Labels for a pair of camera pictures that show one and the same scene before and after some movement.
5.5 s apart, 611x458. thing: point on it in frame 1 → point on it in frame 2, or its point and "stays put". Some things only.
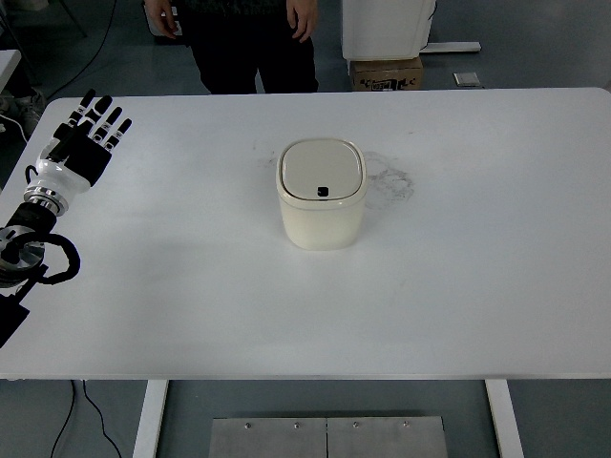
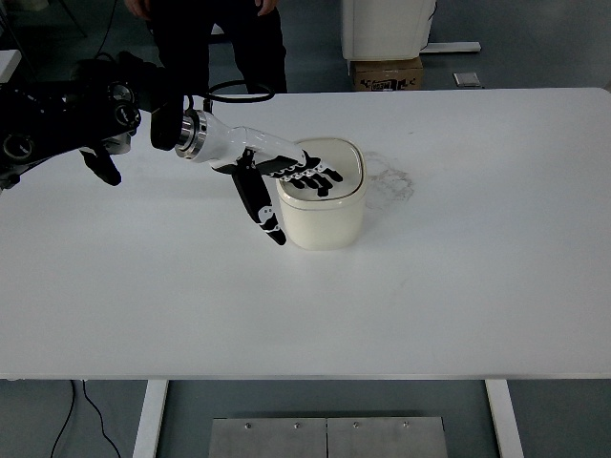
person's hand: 305,11 → 267,7
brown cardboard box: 387,74 stays put
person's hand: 158,14 → 141,8
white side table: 9,60 stays put
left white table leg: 152,414 stays put
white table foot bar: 451,47 stays put
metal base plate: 328,437 stays put
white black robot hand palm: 77,173 → 203,136
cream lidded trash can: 321,189 stays put
